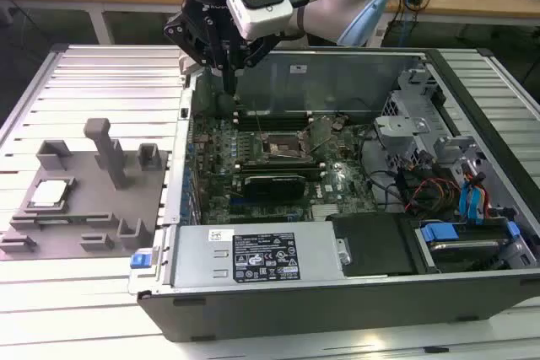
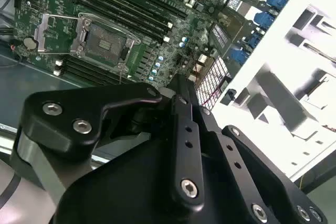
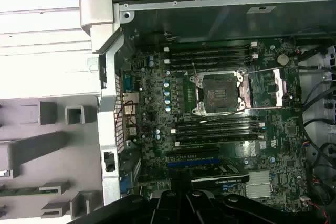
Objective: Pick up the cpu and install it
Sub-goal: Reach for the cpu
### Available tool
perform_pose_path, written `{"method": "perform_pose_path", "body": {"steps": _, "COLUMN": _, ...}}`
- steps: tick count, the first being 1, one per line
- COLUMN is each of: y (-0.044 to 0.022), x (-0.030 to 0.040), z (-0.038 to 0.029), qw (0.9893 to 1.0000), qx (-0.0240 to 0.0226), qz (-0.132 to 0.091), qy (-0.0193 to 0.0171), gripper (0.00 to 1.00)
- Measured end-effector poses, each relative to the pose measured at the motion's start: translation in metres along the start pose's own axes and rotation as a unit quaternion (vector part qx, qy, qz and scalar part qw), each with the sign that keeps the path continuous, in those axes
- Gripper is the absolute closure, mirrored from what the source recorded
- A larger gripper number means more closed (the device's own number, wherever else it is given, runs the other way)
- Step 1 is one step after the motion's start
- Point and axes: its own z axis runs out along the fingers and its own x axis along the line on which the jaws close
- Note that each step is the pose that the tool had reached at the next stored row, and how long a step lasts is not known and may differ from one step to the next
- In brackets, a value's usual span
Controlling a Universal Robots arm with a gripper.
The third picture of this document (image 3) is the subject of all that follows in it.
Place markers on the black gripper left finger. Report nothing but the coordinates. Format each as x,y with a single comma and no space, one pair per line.
168,208

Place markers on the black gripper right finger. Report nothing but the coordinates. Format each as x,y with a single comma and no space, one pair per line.
202,208

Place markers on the metal socket cover frame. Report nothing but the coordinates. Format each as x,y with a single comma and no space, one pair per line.
279,85

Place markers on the CPU socket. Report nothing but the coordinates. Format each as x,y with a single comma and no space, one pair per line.
218,93

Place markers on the black graphics card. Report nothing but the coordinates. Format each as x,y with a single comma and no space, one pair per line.
223,175

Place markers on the blue expansion slot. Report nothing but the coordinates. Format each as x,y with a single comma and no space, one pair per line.
204,163

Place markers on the black expansion slot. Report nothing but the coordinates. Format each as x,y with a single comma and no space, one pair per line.
194,152

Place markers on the silver finned chipset heatsink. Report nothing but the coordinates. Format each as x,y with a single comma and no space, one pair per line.
258,184

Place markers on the green motherboard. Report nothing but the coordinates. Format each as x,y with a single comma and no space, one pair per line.
236,153

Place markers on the RAM slot white clips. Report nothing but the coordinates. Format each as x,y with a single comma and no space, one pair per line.
210,47
218,127
210,59
218,140

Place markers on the silver rear I/O port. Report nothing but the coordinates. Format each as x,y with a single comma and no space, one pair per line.
131,119
132,130
130,109
130,98

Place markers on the grey parts rack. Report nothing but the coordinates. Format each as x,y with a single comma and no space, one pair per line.
78,150

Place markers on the blue serial port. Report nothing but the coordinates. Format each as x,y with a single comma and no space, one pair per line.
128,83

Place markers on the green RAM stick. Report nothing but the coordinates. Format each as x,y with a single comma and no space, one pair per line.
21,191

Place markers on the round coin cell battery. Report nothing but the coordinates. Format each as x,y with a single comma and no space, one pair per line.
283,59

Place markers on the open black PC case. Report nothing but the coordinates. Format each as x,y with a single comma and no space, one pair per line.
210,22

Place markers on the white certification sticker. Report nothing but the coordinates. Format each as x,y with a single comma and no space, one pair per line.
262,9

